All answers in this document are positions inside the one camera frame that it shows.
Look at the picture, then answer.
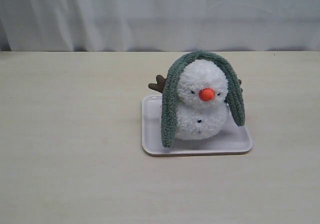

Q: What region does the green knitted scarf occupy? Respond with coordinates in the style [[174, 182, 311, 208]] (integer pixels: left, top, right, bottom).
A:
[[161, 49, 247, 149]]

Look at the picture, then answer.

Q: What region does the white plush snowman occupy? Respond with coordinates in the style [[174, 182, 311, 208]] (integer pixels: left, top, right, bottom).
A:
[[148, 60, 244, 141]]

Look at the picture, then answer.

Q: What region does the white square plastic tray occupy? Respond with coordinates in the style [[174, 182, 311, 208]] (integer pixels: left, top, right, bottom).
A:
[[141, 95, 254, 157]]

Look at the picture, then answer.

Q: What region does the white backdrop curtain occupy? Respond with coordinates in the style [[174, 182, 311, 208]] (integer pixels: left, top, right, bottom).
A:
[[0, 0, 320, 51]]

